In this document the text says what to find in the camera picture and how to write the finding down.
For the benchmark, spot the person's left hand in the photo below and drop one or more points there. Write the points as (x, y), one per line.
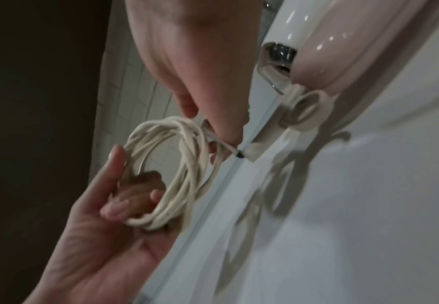
(99, 252)

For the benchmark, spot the person's right hand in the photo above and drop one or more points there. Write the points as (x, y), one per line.
(197, 44)

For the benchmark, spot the white pink hair dryer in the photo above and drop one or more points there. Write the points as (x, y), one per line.
(335, 53)

